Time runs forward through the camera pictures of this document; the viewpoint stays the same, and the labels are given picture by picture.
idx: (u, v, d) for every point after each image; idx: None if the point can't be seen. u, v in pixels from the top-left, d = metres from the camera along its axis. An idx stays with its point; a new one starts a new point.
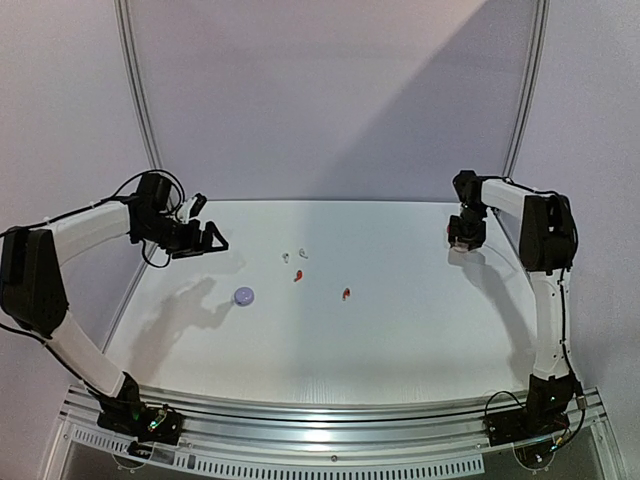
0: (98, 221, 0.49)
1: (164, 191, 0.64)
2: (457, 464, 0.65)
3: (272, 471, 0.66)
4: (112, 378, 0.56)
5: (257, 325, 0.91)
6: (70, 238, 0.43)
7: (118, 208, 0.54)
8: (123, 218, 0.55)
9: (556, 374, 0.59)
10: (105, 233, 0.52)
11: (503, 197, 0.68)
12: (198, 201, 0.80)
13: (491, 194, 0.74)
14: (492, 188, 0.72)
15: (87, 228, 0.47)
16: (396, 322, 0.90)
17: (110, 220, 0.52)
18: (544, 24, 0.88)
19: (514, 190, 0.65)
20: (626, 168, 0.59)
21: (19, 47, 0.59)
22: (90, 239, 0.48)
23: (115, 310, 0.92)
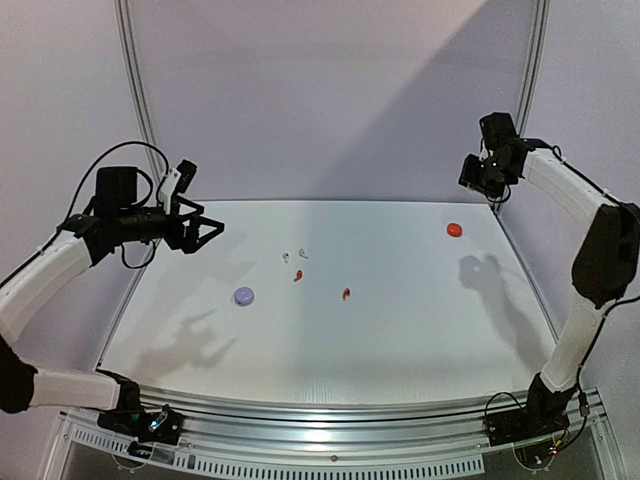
0: (43, 275, 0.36)
1: (131, 182, 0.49)
2: (457, 464, 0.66)
3: (272, 471, 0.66)
4: (108, 391, 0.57)
5: (257, 324, 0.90)
6: (12, 312, 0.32)
7: (73, 246, 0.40)
8: (81, 255, 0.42)
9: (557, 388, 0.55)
10: (57, 280, 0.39)
11: (551, 179, 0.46)
12: (184, 175, 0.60)
13: (525, 169, 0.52)
14: (531, 160, 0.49)
15: (31, 291, 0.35)
16: (397, 322, 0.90)
17: (62, 264, 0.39)
18: (543, 24, 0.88)
19: (570, 176, 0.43)
20: (626, 168, 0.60)
21: (19, 47, 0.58)
22: (37, 298, 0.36)
23: (113, 312, 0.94)
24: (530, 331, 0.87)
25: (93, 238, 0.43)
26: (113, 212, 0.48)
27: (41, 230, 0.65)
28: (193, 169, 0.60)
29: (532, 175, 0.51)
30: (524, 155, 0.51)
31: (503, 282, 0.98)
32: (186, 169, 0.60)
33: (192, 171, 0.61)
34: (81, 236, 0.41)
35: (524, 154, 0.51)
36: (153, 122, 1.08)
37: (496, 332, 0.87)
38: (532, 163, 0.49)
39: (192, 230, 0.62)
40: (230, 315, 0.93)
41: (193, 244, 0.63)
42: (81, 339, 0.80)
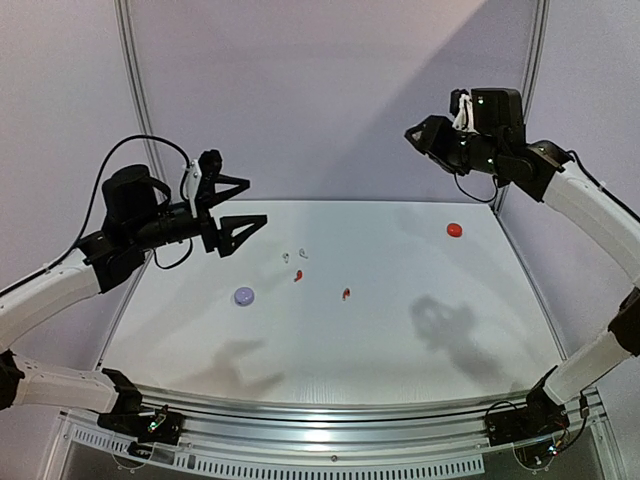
0: (40, 296, 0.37)
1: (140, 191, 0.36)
2: (457, 464, 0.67)
3: (272, 471, 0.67)
4: (103, 398, 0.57)
5: (257, 324, 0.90)
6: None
7: (79, 273, 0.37)
8: (92, 280, 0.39)
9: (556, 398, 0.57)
10: (63, 299, 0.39)
11: (586, 210, 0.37)
12: (206, 172, 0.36)
13: (546, 191, 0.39)
14: (557, 183, 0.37)
15: (22, 310, 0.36)
16: (397, 323, 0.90)
17: (67, 287, 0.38)
18: (544, 24, 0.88)
19: (623, 217, 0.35)
20: (626, 168, 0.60)
21: (18, 47, 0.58)
22: (34, 315, 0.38)
23: (113, 312, 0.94)
24: (531, 331, 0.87)
25: (105, 265, 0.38)
26: (127, 231, 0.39)
27: (39, 230, 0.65)
28: (215, 157, 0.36)
29: (549, 199, 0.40)
30: (545, 178, 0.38)
31: (504, 281, 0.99)
32: (208, 162, 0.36)
33: (218, 162, 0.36)
34: (89, 263, 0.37)
35: (550, 175, 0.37)
36: (153, 122, 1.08)
37: (497, 332, 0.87)
38: (561, 187, 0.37)
39: (228, 233, 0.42)
40: (230, 315, 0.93)
41: (228, 245, 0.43)
42: (81, 340, 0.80)
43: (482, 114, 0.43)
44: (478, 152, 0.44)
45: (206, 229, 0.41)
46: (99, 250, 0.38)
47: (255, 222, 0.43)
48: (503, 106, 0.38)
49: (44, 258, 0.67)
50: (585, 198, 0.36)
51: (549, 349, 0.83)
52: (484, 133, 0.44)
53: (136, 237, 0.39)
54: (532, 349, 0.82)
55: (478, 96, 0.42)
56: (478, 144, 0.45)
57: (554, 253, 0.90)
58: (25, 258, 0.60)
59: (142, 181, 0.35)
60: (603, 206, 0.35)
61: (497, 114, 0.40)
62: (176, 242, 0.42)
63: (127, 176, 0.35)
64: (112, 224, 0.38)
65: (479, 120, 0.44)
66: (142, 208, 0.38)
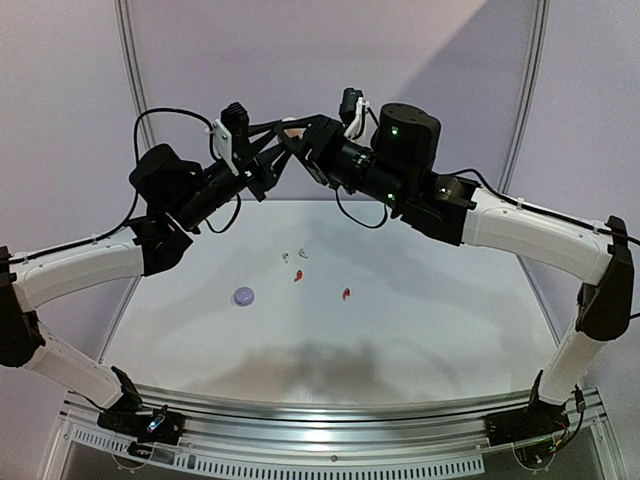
0: (82, 264, 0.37)
1: (170, 173, 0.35)
2: (457, 464, 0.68)
3: (272, 471, 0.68)
4: (105, 393, 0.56)
5: (257, 324, 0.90)
6: (34, 289, 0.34)
7: (125, 251, 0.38)
8: (135, 261, 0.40)
9: (550, 399, 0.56)
10: (103, 273, 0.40)
11: (512, 234, 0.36)
12: (236, 128, 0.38)
13: (464, 232, 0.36)
14: (474, 220, 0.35)
15: (61, 274, 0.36)
16: (398, 324, 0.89)
17: (109, 262, 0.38)
18: (544, 24, 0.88)
19: (552, 226, 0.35)
20: (628, 165, 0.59)
21: (21, 49, 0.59)
22: (71, 282, 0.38)
23: (114, 311, 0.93)
24: (531, 332, 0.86)
25: (153, 252, 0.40)
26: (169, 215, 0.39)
27: (40, 229, 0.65)
28: (239, 112, 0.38)
29: (472, 238, 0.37)
30: (458, 220, 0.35)
31: (503, 281, 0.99)
32: (233, 119, 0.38)
33: (243, 114, 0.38)
34: (138, 244, 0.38)
35: (462, 215, 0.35)
36: (153, 122, 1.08)
37: (498, 331, 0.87)
38: (480, 224, 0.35)
39: (266, 168, 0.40)
40: (230, 315, 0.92)
41: (271, 175, 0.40)
42: (82, 338, 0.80)
43: (386, 142, 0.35)
44: (377, 183, 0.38)
45: (249, 182, 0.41)
46: (146, 234, 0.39)
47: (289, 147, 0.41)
48: (422, 143, 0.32)
49: None
50: (512, 223, 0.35)
51: (549, 349, 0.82)
52: (385, 162, 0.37)
53: (181, 219, 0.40)
54: (531, 349, 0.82)
55: (389, 124, 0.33)
56: (375, 174, 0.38)
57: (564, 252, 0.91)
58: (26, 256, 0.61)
59: (165, 167, 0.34)
60: (530, 225, 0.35)
61: (408, 152, 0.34)
62: (224, 203, 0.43)
63: (153, 163, 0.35)
64: (155, 214, 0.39)
65: (383, 146, 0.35)
66: (181, 188, 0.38)
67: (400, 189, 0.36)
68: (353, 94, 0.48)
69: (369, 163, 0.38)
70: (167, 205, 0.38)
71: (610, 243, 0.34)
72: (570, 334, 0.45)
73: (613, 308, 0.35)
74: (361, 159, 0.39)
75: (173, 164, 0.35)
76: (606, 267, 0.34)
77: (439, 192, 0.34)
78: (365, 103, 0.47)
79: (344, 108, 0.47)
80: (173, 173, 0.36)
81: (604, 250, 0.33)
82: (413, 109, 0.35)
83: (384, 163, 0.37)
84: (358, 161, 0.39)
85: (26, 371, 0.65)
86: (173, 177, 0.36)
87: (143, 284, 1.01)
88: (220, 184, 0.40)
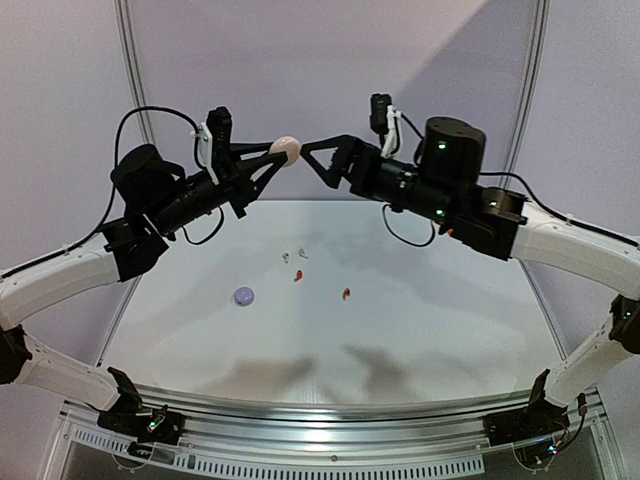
0: (56, 276, 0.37)
1: (150, 173, 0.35)
2: (457, 464, 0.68)
3: (272, 471, 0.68)
4: (102, 398, 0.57)
5: (256, 325, 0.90)
6: (12, 307, 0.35)
7: (97, 259, 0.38)
8: (110, 268, 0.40)
9: (549, 399, 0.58)
10: (83, 282, 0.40)
11: (558, 249, 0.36)
12: (217, 131, 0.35)
13: (514, 247, 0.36)
14: (525, 235, 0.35)
15: (37, 289, 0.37)
16: (400, 324, 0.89)
17: (86, 271, 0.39)
18: (543, 24, 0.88)
19: (599, 242, 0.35)
20: (628, 166, 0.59)
21: (20, 50, 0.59)
22: (50, 295, 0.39)
23: (113, 312, 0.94)
24: (532, 332, 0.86)
25: (126, 256, 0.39)
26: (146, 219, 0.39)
27: (39, 229, 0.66)
28: (223, 114, 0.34)
29: (518, 252, 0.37)
30: (510, 234, 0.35)
31: (504, 282, 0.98)
32: (216, 121, 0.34)
33: (228, 118, 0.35)
34: (110, 251, 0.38)
35: (513, 230, 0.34)
36: (153, 122, 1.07)
37: (499, 331, 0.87)
38: (529, 239, 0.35)
39: (245, 179, 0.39)
40: (230, 315, 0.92)
41: (250, 188, 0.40)
42: (78, 341, 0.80)
43: (433, 156, 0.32)
44: (425, 201, 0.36)
45: (227, 194, 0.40)
46: (118, 240, 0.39)
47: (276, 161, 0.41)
48: (471, 157, 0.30)
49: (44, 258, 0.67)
50: (557, 237, 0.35)
51: (549, 349, 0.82)
52: (430, 178, 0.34)
53: (158, 223, 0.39)
54: (530, 348, 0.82)
55: (436, 139, 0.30)
56: (422, 191, 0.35)
57: None
58: (26, 256, 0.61)
59: (148, 166, 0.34)
60: (574, 240, 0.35)
61: (456, 166, 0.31)
62: (203, 215, 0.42)
63: (136, 162, 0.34)
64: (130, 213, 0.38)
65: (428, 162, 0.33)
66: (157, 194, 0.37)
67: (450, 204, 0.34)
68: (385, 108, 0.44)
69: (416, 179, 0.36)
70: (146, 206, 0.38)
71: None
72: (597, 342, 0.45)
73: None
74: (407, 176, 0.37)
75: (157, 164, 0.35)
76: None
77: (488, 207, 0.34)
78: (397, 112, 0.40)
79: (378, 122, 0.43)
80: (155, 173, 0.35)
81: None
82: (456, 121, 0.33)
83: (431, 179, 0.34)
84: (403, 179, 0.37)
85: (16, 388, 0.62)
86: (152, 178, 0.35)
87: (143, 284, 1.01)
88: (199, 194, 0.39)
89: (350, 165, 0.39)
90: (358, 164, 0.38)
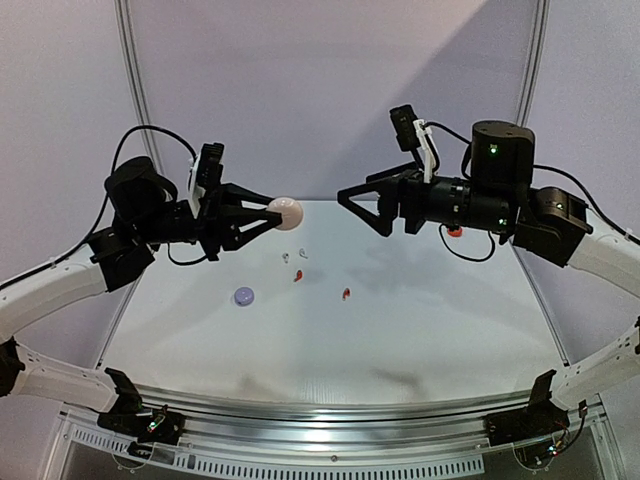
0: (48, 286, 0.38)
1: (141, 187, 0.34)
2: (457, 464, 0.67)
3: (272, 471, 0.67)
4: (102, 398, 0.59)
5: (257, 325, 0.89)
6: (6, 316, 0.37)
7: (84, 271, 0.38)
8: (97, 278, 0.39)
9: (553, 396, 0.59)
10: (73, 292, 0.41)
11: (611, 261, 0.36)
12: (203, 168, 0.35)
13: (573, 255, 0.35)
14: (587, 244, 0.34)
15: (28, 301, 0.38)
16: (399, 324, 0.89)
17: (73, 282, 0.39)
18: (543, 23, 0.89)
19: None
20: (628, 165, 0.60)
21: (20, 49, 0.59)
22: (44, 305, 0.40)
23: (114, 312, 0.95)
24: (532, 333, 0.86)
25: (112, 265, 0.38)
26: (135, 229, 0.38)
27: (39, 229, 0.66)
28: (213, 150, 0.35)
29: (573, 259, 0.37)
30: (576, 239, 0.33)
31: (504, 281, 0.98)
32: (205, 156, 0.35)
33: (217, 155, 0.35)
34: (95, 262, 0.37)
35: (579, 237, 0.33)
36: (152, 122, 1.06)
37: (499, 332, 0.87)
38: (590, 249, 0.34)
39: (225, 221, 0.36)
40: (230, 315, 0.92)
41: (230, 236, 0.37)
42: (76, 344, 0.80)
43: (484, 162, 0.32)
44: (486, 213, 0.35)
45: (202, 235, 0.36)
46: (104, 250, 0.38)
47: (267, 219, 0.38)
48: (523, 156, 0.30)
49: (45, 257, 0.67)
50: (608, 248, 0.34)
51: (550, 350, 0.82)
52: (487, 186, 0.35)
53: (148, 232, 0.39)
54: (530, 348, 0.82)
55: (487, 143, 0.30)
56: (479, 202, 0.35)
57: None
58: (26, 256, 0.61)
59: (142, 177, 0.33)
60: (630, 253, 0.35)
61: (509, 167, 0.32)
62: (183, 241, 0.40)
63: (132, 172, 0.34)
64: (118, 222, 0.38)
65: (482, 169, 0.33)
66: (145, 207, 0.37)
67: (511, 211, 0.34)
68: (409, 122, 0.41)
69: (470, 191, 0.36)
70: (136, 217, 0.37)
71: None
72: (618, 353, 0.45)
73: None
74: (459, 192, 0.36)
75: (152, 176, 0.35)
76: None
77: (551, 209, 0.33)
78: (428, 132, 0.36)
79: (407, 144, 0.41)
80: (148, 186, 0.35)
81: None
82: (503, 124, 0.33)
83: (486, 187, 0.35)
84: (455, 196, 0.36)
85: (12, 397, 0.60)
86: (145, 189, 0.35)
87: (143, 285, 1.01)
88: (179, 225, 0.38)
89: (397, 201, 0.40)
90: (407, 199, 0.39)
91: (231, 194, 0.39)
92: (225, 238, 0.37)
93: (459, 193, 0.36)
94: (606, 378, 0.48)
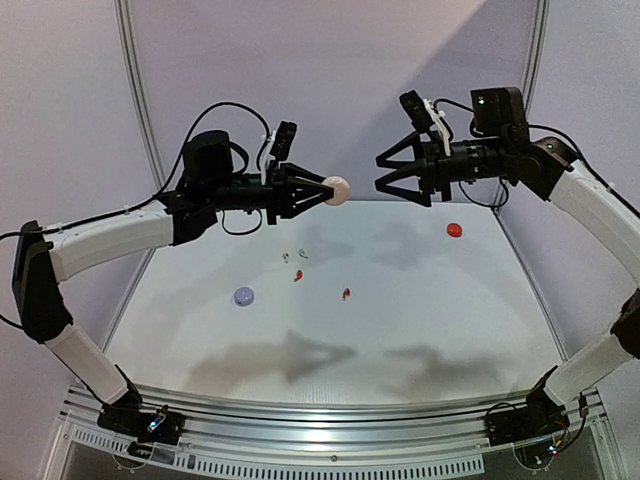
0: (118, 232, 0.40)
1: (221, 154, 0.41)
2: (457, 464, 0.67)
3: (272, 471, 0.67)
4: (111, 386, 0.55)
5: (257, 324, 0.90)
6: (69, 258, 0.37)
7: (158, 220, 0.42)
8: (166, 230, 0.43)
9: (551, 389, 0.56)
10: (136, 242, 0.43)
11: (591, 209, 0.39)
12: (280, 138, 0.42)
13: (553, 190, 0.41)
14: (565, 180, 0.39)
15: (92, 245, 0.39)
16: (400, 322, 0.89)
17: (141, 230, 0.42)
18: (544, 24, 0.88)
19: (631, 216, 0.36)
20: (625, 165, 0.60)
21: (18, 47, 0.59)
22: (98, 254, 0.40)
23: (114, 312, 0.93)
24: (532, 332, 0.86)
25: (181, 221, 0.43)
26: (204, 192, 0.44)
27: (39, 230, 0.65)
28: (289, 126, 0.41)
29: (556, 197, 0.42)
30: (558, 174, 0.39)
31: (504, 281, 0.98)
32: (282, 130, 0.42)
33: (292, 131, 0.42)
34: (169, 213, 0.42)
35: (560, 172, 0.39)
36: (153, 122, 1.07)
37: (499, 331, 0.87)
38: (567, 185, 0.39)
39: (287, 187, 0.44)
40: (230, 315, 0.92)
41: (290, 203, 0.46)
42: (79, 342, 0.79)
43: (482, 116, 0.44)
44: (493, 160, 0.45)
45: (270, 197, 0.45)
46: (173, 208, 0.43)
47: (323, 194, 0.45)
48: (506, 106, 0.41)
49: None
50: (575, 185, 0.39)
51: (549, 348, 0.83)
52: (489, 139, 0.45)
53: (216, 196, 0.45)
54: (528, 346, 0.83)
55: (478, 98, 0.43)
56: (489, 154, 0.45)
57: (559, 253, 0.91)
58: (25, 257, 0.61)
59: (219, 146, 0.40)
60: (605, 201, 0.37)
61: (497, 115, 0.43)
62: (245, 209, 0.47)
63: (208, 140, 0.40)
64: (190, 185, 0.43)
65: (479, 122, 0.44)
66: (217, 172, 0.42)
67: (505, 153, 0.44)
68: (421, 108, 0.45)
69: (482, 149, 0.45)
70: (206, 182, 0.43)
71: None
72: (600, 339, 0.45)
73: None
74: (475, 152, 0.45)
75: (225, 145, 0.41)
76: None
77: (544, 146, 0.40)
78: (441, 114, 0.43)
79: (421, 126, 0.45)
80: (221, 154, 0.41)
81: None
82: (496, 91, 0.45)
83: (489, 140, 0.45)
84: (472, 154, 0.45)
85: (13, 394, 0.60)
86: (221, 156, 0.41)
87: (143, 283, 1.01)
88: (245, 194, 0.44)
89: (433, 178, 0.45)
90: (440, 173, 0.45)
91: (292, 169, 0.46)
92: (285, 201, 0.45)
93: (474, 151, 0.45)
94: (590, 372, 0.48)
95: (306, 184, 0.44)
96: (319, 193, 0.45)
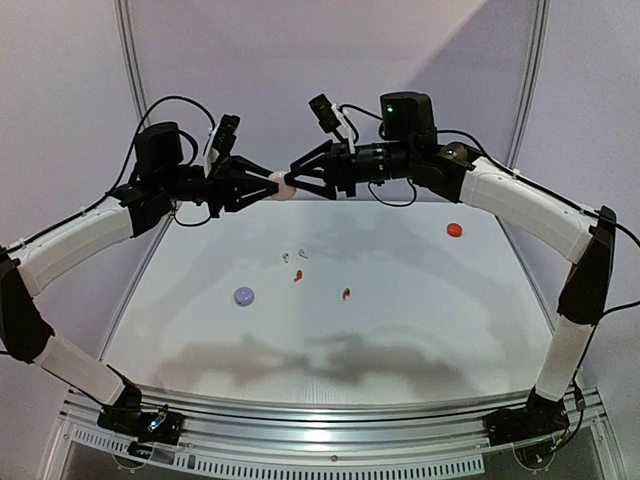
0: (79, 235, 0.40)
1: (170, 141, 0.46)
2: (457, 463, 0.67)
3: (272, 471, 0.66)
4: (109, 387, 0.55)
5: (257, 325, 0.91)
6: (37, 271, 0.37)
7: (116, 216, 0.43)
8: (125, 223, 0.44)
9: (542, 385, 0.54)
10: (99, 241, 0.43)
11: (504, 200, 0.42)
12: (220, 132, 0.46)
13: (462, 192, 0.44)
14: (471, 181, 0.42)
15: (56, 253, 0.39)
16: (399, 324, 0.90)
17: (102, 229, 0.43)
18: (544, 24, 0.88)
19: (542, 198, 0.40)
20: (619, 167, 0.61)
21: (18, 46, 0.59)
22: (63, 260, 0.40)
23: (114, 312, 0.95)
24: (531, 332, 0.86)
25: (138, 211, 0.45)
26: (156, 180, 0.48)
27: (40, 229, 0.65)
28: (230, 120, 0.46)
29: (466, 198, 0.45)
30: (458, 179, 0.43)
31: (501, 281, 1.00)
32: (223, 124, 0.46)
33: (233, 125, 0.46)
34: (124, 206, 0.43)
35: (461, 175, 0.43)
36: None
37: (498, 331, 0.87)
38: (475, 185, 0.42)
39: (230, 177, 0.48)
40: (231, 315, 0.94)
41: (233, 194, 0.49)
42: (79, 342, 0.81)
43: (391, 121, 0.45)
44: (399, 163, 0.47)
45: (215, 186, 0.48)
46: (127, 199, 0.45)
47: (267, 187, 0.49)
48: (413, 113, 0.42)
49: None
50: (483, 181, 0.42)
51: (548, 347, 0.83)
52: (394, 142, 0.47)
53: (169, 185, 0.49)
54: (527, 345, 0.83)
55: (386, 104, 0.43)
56: (395, 157, 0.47)
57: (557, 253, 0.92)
58: None
59: (168, 135, 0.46)
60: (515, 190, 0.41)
61: (405, 121, 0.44)
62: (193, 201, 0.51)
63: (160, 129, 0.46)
64: (143, 175, 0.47)
65: (387, 127, 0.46)
66: (167, 160, 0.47)
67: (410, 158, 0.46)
68: (328, 109, 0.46)
69: (388, 152, 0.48)
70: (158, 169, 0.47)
71: (594, 225, 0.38)
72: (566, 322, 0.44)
73: (589, 286, 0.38)
74: (381, 154, 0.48)
75: (173, 135, 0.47)
76: (585, 245, 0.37)
77: (445, 154, 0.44)
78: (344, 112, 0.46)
79: (329, 126, 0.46)
80: (169, 142, 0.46)
81: (584, 228, 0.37)
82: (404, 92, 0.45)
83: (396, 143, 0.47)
84: (378, 157, 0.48)
85: (12, 394, 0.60)
86: (170, 144, 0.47)
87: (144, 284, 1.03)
88: (191, 182, 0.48)
89: (337, 177, 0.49)
90: (344, 173, 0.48)
91: (239, 164, 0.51)
92: (229, 193, 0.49)
93: (380, 154, 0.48)
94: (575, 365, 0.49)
95: (249, 177, 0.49)
96: (262, 186, 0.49)
